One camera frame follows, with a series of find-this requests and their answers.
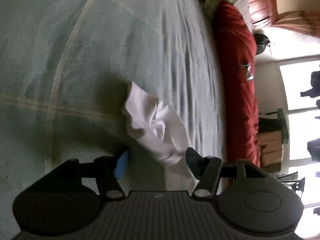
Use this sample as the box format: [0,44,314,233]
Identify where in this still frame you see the pink curtain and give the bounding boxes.
[271,10,320,43]

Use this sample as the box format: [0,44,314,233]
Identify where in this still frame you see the wooden headboard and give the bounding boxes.
[192,0,280,28]

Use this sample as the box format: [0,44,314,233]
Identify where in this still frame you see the metal clothes drying rack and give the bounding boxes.
[276,171,307,205]

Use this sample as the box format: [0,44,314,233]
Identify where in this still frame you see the red duvet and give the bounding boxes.
[212,0,262,168]

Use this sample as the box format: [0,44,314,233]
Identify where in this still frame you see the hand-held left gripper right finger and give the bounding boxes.
[186,147,277,197]

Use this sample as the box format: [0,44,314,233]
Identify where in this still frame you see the black backpack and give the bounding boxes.
[253,33,271,56]

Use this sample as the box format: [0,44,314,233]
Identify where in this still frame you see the dark clothes outside window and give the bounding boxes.
[300,70,320,98]

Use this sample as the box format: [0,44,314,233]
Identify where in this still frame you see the cream white shirt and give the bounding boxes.
[122,82,201,198]

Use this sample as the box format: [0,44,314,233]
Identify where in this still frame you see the small shiny wrapper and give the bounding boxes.
[242,64,255,82]

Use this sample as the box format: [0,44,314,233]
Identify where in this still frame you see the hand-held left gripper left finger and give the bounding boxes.
[44,150,130,200]

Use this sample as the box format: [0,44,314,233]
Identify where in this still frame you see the cardboard box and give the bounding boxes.
[257,132,285,172]

